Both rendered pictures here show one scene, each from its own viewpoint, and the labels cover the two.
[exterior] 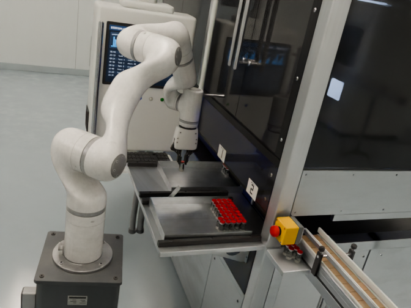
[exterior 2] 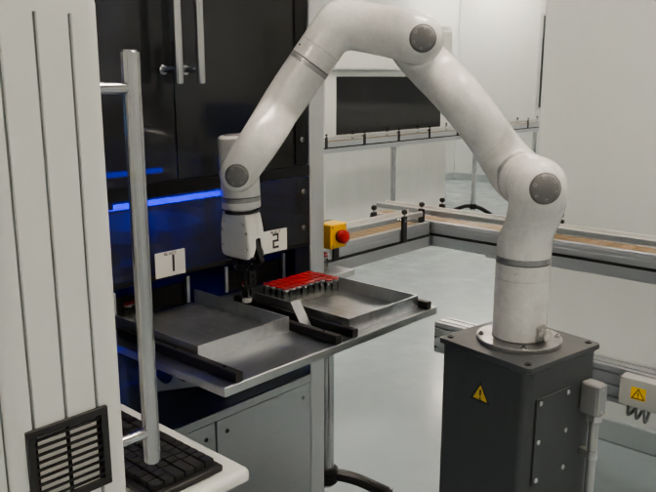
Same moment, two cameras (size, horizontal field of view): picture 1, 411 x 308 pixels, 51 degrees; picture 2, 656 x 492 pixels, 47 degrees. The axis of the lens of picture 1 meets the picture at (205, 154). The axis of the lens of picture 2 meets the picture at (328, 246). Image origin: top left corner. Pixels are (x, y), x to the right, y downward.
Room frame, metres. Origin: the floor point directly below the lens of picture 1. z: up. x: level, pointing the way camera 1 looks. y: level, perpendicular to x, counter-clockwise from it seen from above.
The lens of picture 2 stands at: (2.22, 1.64, 1.44)
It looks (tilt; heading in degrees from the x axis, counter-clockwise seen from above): 13 degrees down; 245
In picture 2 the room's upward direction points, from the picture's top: straight up
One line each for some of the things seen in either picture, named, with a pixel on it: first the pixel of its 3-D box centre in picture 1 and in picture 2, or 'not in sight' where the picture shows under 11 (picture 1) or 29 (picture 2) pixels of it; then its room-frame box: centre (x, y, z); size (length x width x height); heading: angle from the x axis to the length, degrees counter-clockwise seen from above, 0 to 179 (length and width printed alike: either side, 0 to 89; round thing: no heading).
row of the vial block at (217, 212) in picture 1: (219, 215); (307, 290); (1.47, -0.10, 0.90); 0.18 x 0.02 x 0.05; 22
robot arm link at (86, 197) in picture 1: (80, 168); (530, 210); (1.15, 0.36, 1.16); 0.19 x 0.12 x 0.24; 68
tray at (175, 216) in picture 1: (199, 217); (332, 299); (1.44, -0.02, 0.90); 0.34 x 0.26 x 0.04; 112
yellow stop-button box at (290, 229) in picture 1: (287, 230); (330, 234); (1.30, -0.33, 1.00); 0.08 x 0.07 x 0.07; 113
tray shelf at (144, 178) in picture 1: (195, 200); (271, 321); (1.61, 0.01, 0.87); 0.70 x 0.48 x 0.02; 23
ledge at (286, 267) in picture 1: (290, 261); (323, 271); (1.31, -0.38, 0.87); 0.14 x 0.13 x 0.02; 113
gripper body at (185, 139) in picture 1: (186, 136); (243, 230); (1.71, 0.09, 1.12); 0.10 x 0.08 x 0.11; 110
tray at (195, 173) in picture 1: (199, 176); (196, 321); (1.80, 0.01, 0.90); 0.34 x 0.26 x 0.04; 113
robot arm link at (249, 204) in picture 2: (188, 122); (240, 202); (1.71, 0.09, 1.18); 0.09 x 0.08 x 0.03; 110
